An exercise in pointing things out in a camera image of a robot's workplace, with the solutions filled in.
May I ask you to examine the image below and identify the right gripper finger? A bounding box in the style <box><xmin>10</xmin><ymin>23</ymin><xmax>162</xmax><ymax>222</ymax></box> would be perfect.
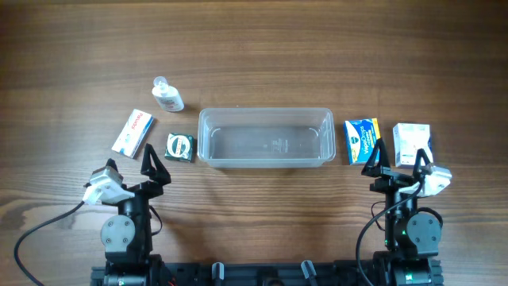
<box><xmin>412</xmin><ymin>149</ymin><xmax>430</xmax><ymax>177</ymax></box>
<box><xmin>361</xmin><ymin>138</ymin><xmax>391</xmax><ymax>177</ymax></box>

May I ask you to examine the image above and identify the white plaster box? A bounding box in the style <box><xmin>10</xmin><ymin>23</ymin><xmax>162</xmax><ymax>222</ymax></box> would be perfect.
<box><xmin>393</xmin><ymin>123</ymin><xmax>433</xmax><ymax>167</ymax></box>

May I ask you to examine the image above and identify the blue yellow VapoDrops box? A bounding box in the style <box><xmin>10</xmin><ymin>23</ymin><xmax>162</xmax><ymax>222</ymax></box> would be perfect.
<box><xmin>344</xmin><ymin>118</ymin><xmax>381</xmax><ymax>165</ymax></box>

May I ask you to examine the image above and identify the dark green square packet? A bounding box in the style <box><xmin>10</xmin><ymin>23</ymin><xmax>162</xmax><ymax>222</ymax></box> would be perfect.
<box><xmin>164</xmin><ymin>133</ymin><xmax>194</xmax><ymax>162</ymax></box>

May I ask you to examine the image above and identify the white Panadol box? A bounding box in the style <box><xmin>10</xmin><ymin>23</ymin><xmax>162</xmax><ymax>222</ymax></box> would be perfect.
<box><xmin>111</xmin><ymin>109</ymin><xmax>154</xmax><ymax>158</ymax></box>

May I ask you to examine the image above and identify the white sanitizer bottle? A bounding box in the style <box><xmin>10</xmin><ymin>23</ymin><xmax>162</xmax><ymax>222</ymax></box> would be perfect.
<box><xmin>152</xmin><ymin>76</ymin><xmax>184</xmax><ymax>112</ymax></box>

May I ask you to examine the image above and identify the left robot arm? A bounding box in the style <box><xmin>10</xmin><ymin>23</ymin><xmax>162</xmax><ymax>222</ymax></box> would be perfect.
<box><xmin>90</xmin><ymin>144</ymin><xmax>175</xmax><ymax>286</ymax></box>

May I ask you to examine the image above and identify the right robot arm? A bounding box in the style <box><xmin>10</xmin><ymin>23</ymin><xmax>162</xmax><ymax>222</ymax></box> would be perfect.
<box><xmin>356</xmin><ymin>138</ymin><xmax>451</xmax><ymax>286</ymax></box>

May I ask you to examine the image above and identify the clear plastic container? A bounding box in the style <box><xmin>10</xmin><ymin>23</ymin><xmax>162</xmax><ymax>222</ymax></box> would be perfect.
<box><xmin>198</xmin><ymin>107</ymin><xmax>337</xmax><ymax>168</ymax></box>

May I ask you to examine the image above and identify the right black camera cable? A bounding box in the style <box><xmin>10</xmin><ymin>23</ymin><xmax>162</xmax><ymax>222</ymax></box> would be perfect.
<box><xmin>355</xmin><ymin>180</ymin><xmax>425</xmax><ymax>286</ymax></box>

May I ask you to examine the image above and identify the black camera cable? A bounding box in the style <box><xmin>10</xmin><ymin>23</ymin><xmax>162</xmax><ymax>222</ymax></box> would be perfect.
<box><xmin>355</xmin><ymin>180</ymin><xmax>425</xmax><ymax>286</ymax></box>
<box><xmin>13</xmin><ymin>200</ymin><xmax>87</xmax><ymax>286</ymax></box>

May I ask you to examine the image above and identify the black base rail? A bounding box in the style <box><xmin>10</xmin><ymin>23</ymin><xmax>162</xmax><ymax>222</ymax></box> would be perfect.
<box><xmin>90</xmin><ymin>260</ymin><xmax>443</xmax><ymax>286</ymax></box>

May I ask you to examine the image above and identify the left black camera cable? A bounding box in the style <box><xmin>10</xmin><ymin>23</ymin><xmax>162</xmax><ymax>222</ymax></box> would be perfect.
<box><xmin>13</xmin><ymin>200</ymin><xmax>87</xmax><ymax>286</ymax></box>

